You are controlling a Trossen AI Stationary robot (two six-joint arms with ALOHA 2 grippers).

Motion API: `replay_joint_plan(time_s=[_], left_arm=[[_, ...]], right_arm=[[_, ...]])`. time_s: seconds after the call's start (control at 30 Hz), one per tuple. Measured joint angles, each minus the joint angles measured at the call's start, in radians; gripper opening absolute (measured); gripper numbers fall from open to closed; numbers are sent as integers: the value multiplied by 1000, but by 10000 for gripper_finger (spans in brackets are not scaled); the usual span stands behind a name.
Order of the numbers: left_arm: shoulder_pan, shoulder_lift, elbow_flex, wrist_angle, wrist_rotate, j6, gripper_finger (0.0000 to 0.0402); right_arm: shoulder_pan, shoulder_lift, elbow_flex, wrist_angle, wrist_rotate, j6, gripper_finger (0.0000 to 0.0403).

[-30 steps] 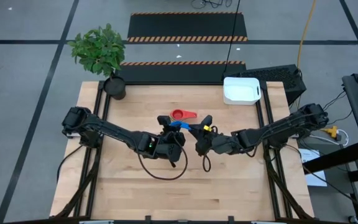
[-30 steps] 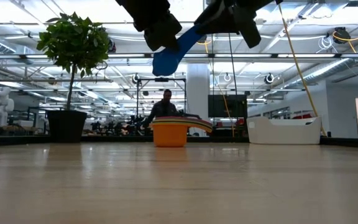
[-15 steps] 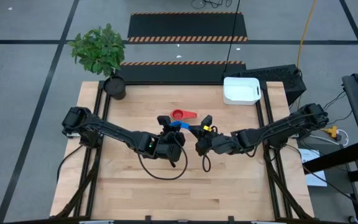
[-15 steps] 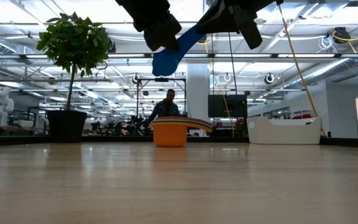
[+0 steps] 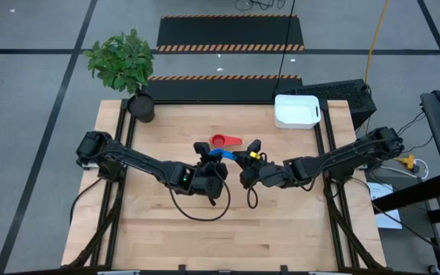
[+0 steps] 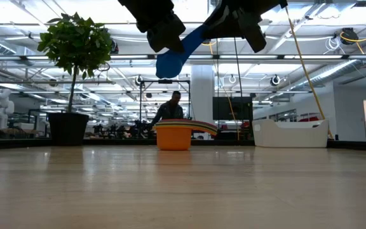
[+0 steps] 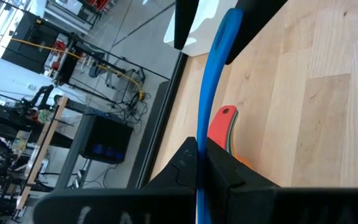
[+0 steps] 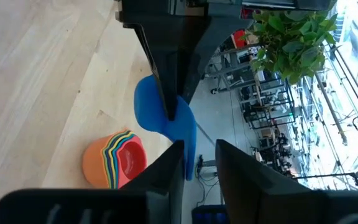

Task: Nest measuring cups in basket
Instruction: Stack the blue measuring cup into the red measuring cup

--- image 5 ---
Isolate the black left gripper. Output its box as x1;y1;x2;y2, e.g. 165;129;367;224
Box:
191;141;229;199

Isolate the small blue measuring cup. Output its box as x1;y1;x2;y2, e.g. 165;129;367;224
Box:
207;147;239;161

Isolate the black aluminium table frame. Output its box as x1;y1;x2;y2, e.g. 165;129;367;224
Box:
65;98;387;275

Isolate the red measuring cup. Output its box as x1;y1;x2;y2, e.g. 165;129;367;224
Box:
209;133;244;150

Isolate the yellow hanging cable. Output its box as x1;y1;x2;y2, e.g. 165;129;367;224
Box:
364;0;391;87

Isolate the black hazard-striped floor ramp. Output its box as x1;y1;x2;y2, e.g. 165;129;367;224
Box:
156;15;306;53
145;75;304;103

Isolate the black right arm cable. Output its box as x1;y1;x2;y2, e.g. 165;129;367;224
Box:
246;183;261;209

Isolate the black plant pot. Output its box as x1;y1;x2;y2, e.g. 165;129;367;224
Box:
127;92;156;124

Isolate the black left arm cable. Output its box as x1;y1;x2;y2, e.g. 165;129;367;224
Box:
168;175;231;222

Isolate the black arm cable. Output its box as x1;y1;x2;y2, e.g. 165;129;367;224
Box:
168;175;231;222
246;183;261;209

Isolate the yellow power plug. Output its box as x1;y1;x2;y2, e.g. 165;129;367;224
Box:
395;154;416;171

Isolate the white paper sheet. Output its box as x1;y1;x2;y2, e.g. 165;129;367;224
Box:
367;182;403;230

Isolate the black hanging cable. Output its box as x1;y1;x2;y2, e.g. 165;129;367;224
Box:
273;0;296;96

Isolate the green leafy potted tree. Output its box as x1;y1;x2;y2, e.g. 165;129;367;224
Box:
83;28;155;95

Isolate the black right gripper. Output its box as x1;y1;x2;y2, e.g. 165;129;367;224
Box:
231;139;284;190

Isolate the white plastic basket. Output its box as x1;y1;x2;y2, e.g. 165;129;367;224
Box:
273;94;322;130

